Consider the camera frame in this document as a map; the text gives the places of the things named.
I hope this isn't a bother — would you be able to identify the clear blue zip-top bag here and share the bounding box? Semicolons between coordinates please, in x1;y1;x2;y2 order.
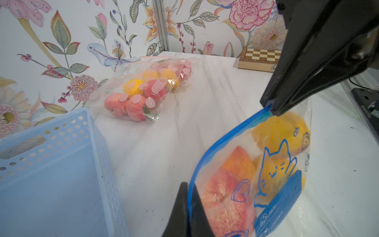
187;99;313;237

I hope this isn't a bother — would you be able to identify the blue perforated plastic basket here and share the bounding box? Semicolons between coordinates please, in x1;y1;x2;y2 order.
1;108;128;237

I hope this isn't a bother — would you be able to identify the dark pink peach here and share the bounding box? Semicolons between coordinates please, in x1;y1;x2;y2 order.
125;94;146;122

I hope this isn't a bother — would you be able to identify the yellow peach top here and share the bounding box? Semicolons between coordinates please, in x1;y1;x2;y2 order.
255;156;299;207

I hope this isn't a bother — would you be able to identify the clear pink zip-top bag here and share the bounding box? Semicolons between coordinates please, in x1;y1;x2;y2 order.
141;56;201;90
86;61;184;123

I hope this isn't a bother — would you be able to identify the orange red peach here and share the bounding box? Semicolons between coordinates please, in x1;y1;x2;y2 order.
221;146;257;182

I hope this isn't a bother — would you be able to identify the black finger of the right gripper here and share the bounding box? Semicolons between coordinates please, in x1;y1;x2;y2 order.
260;1;379;116

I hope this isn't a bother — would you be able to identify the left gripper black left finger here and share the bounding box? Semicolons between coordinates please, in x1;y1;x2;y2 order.
162;182;189;237

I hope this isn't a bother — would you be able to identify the wooden chessboard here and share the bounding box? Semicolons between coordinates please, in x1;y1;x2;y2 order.
238;48;282;73

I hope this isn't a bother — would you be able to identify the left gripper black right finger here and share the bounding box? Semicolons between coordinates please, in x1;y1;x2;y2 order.
188;185;215;237

